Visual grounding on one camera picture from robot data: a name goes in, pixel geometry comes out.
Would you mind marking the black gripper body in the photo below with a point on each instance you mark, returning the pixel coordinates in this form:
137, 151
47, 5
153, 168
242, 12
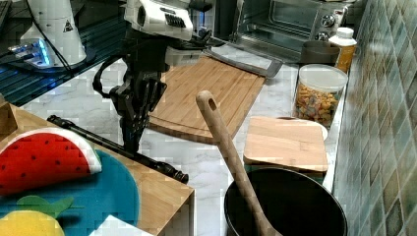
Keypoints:
138, 95

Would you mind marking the white cap yellow bottle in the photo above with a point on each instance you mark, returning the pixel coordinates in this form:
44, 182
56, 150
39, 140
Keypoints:
344, 40

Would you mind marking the blue round mat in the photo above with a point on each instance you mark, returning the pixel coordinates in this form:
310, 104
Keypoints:
113, 191

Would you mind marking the white paper sheet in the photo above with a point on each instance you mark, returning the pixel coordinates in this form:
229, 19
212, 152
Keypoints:
113, 226

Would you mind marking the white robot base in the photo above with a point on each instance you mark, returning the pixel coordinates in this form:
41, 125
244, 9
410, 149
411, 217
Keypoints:
53, 40

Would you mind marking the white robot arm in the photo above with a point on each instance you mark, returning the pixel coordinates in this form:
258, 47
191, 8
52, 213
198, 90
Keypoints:
159, 37

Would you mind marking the open toaster oven door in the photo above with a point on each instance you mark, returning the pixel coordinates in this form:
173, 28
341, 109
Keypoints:
243, 58

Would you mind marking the small bamboo lid board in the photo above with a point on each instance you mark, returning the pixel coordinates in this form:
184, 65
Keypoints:
291, 143

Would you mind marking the black coffee machine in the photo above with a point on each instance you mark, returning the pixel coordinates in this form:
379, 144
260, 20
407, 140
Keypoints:
214, 18

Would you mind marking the silver toaster oven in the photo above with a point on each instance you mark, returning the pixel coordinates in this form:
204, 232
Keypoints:
279, 28

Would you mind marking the yellow lemon sponge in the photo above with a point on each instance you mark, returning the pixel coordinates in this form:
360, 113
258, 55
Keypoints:
35, 216

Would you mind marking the dark grey cup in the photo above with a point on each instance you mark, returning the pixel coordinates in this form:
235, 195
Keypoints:
319, 52

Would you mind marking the black round pot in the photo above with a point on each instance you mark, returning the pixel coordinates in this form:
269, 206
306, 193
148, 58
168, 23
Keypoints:
295, 205

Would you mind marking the wooden spoon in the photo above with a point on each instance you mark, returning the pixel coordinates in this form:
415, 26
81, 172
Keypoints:
211, 113

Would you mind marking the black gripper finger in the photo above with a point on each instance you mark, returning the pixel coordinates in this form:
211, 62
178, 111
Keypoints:
140, 122
130, 135

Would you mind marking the watermelon slice sponge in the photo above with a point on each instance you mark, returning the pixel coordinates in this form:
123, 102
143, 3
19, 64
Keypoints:
44, 157

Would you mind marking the clear jar with snacks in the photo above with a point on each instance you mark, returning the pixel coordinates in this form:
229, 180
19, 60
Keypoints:
318, 93

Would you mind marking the large bamboo cutting board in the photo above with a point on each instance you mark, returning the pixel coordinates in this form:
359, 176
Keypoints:
233, 91

